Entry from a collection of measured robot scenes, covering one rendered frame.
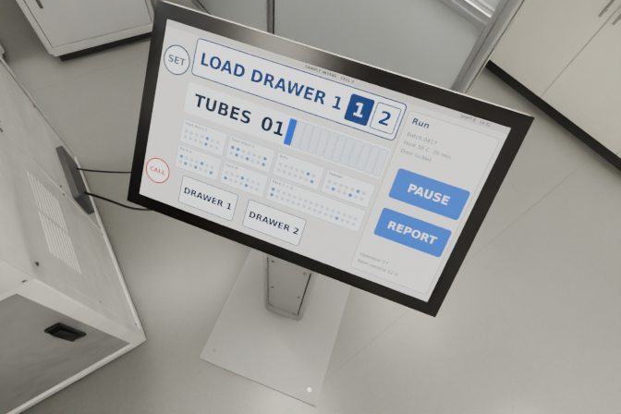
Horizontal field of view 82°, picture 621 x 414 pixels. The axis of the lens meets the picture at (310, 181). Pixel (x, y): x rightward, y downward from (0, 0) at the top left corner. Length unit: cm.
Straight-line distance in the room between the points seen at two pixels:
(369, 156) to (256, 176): 17
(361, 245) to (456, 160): 18
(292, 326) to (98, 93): 162
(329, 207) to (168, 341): 114
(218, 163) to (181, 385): 110
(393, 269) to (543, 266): 151
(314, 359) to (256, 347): 22
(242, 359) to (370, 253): 101
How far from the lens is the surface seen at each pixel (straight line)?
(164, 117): 58
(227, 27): 53
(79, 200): 151
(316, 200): 52
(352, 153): 49
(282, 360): 147
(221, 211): 57
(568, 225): 223
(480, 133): 50
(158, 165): 60
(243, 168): 53
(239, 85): 52
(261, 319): 148
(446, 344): 166
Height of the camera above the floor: 149
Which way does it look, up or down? 57 degrees down
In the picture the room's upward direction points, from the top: 10 degrees clockwise
